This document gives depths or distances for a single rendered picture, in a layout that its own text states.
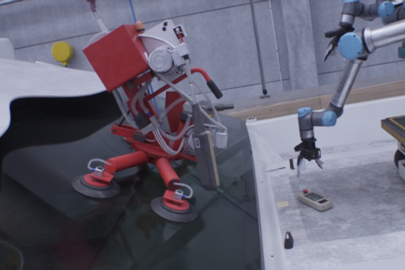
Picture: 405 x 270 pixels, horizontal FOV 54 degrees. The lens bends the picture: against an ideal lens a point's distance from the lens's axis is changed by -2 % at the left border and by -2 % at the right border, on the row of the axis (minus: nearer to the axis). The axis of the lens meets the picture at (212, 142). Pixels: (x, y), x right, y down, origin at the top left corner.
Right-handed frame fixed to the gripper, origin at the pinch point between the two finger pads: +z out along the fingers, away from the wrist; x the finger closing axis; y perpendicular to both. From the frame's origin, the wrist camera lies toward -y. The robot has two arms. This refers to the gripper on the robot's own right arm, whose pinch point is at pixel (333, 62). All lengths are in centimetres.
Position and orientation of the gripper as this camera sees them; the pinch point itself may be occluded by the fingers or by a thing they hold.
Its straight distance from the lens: 227.3
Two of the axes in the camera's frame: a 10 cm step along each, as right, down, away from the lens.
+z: -2.3, 9.7, 1.2
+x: -4.4, -2.2, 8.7
